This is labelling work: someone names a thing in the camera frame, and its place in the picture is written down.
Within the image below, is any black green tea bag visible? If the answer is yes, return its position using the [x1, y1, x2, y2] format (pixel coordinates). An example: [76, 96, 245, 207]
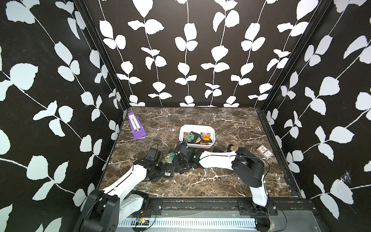
[185, 132, 195, 143]

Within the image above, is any orange label tea bag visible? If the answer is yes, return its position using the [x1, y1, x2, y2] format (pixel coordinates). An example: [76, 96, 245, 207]
[201, 132, 212, 145]

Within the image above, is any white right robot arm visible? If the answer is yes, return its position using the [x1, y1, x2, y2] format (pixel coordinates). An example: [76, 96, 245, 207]
[173, 143, 268, 207]

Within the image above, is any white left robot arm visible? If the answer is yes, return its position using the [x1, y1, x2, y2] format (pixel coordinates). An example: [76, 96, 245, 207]
[73, 148, 165, 232]

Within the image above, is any white storage box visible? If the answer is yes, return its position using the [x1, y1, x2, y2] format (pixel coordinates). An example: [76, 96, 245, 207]
[179, 124, 215, 149]

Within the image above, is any beige tea bag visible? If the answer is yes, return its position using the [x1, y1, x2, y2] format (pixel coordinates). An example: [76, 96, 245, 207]
[227, 144, 239, 152]

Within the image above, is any playing card box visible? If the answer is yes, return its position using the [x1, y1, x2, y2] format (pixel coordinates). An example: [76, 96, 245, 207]
[257, 145, 273, 159]

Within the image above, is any purple metronome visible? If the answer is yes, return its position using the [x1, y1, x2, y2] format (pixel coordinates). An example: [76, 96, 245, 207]
[128, 112, 147, 139]

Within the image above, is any white cable duct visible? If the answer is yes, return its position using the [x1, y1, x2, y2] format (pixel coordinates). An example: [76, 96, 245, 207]
[117, 217, 257, 230]

